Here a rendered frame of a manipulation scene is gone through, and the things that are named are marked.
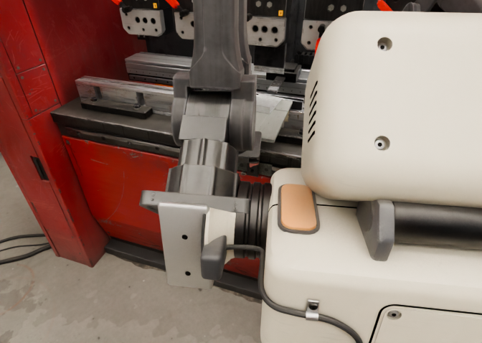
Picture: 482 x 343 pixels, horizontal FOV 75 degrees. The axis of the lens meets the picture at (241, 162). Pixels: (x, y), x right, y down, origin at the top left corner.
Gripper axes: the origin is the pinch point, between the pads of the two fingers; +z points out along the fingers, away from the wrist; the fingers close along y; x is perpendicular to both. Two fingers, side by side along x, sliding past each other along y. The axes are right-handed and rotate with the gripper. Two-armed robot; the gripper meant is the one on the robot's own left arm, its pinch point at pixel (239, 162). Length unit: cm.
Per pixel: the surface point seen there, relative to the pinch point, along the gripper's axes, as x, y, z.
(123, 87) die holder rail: -42, 51, 25
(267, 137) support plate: -10.9, -6.3, 5.1
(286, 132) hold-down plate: -24.5, -12.1, 22.7
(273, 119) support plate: -20.3, -7.5, 9.9
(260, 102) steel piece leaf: -30.4, -2.9, 14.8
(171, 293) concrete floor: 24, 38, 100
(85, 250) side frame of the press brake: 9, 83, 91
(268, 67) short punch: -40.1, -4.7, 9.2
